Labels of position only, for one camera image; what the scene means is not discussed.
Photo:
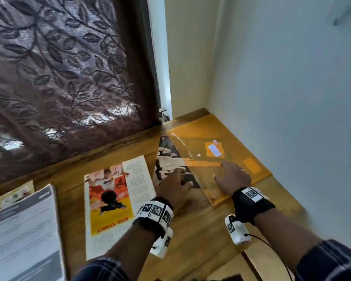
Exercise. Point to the person's right hand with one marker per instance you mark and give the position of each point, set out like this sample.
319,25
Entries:
233,179

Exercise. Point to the person's left hand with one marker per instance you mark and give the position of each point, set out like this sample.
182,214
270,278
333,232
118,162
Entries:
170,188

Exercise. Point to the person's left thumb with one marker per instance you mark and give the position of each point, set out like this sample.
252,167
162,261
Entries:
186,185

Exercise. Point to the person's right thumb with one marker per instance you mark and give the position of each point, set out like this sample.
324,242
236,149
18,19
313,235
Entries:
218,178

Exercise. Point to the black and white printed sheet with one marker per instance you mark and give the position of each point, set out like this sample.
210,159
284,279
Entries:
168,160

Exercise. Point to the orange transparent plastic folder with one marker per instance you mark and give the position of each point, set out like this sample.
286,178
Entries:
213,137

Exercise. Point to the person's left forearm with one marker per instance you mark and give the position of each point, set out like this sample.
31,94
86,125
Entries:
128,245

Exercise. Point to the person's right forearm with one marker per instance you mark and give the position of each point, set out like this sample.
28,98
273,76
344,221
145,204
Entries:
283,235

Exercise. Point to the black marker wristband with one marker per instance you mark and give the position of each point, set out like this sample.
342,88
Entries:
155,213
251,203

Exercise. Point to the red and yellow magazine page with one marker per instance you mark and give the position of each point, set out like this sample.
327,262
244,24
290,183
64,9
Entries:
114,201

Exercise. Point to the dark plaid shirt sleeve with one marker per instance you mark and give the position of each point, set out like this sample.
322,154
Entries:
330,261
102,270

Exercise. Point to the brown leaf-patterned curtain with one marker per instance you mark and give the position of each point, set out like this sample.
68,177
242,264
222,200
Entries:
61,73

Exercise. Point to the grey and white paper stack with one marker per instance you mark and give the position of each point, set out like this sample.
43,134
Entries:
23,237

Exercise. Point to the pale yellow printed booklet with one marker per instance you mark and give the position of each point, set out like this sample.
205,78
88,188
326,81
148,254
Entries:
13,196

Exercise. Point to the white wrist camera unit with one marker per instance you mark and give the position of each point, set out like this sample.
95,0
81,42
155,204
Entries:
237,231
163,244

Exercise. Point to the dark window frame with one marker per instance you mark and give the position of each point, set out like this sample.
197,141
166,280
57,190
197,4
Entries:
152,55

